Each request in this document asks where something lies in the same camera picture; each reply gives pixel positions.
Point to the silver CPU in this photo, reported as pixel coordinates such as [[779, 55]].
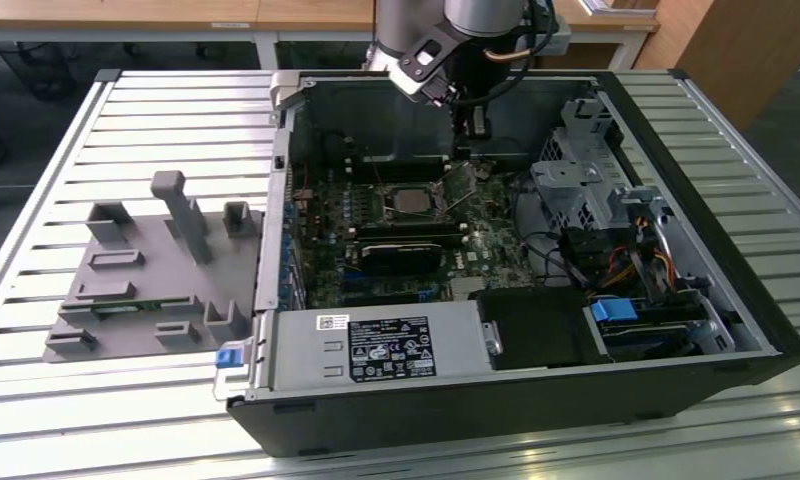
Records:
[[412, 199]]

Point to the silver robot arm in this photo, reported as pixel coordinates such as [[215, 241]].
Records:
[[407, 25]]

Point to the CPU socket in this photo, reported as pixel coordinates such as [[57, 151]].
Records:
[[387, 217]]

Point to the grey metal drive cage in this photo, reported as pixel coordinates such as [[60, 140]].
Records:
[[567, 175]]

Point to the green motherboard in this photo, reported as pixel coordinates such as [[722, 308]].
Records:
[[493, 240]]

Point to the wooden cabinet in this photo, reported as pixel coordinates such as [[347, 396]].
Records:
[[740, 50]]

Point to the small silver heatsink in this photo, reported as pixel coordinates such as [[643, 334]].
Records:
[[467, 287]]

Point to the black plastic shroud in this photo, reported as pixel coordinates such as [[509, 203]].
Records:
[[540, 325]]

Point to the blue disk carrier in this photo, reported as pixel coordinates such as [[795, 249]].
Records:
[[613, 310]]

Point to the grey power supply unit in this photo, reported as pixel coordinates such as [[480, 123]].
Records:
[[307, 350]]

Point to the grey parts rack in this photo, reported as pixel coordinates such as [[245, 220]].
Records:
[[153, 260]]

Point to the grey metal disk bay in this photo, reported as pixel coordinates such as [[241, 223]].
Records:
[[714, 340]]

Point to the green RAM stick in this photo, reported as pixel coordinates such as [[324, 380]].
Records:
[[146, 304]]

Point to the blue case latch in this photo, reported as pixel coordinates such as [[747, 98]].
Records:
[[227, 359]]

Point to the black PC case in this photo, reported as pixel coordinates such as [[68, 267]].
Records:
[[440, 415]]

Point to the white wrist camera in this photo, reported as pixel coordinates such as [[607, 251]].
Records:
[[420, 65]]

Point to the wooden desk white frame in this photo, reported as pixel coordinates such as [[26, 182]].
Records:
[[173, 15]]

